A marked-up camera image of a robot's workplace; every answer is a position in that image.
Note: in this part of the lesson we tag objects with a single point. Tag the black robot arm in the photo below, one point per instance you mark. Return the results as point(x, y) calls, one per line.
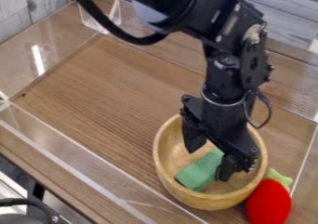
point(230, 28)

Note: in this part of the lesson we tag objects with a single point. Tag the red plush strawberry toy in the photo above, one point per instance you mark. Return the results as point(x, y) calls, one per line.
point(268, 203)

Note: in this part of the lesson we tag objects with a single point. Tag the green rectangular block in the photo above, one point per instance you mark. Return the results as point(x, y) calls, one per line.
point(199, 174)

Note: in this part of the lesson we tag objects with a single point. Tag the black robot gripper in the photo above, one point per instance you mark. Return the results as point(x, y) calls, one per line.
point(220, 122)

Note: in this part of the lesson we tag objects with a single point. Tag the clear acrylic corner bracket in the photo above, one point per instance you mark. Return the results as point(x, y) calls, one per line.
point(99, 21)

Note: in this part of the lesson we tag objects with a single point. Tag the brown wooden bowl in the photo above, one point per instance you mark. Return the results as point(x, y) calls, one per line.
point(171, 158)

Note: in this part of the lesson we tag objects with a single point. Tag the clear acrylic tray wall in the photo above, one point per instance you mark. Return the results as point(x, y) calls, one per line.
point(96, 187)

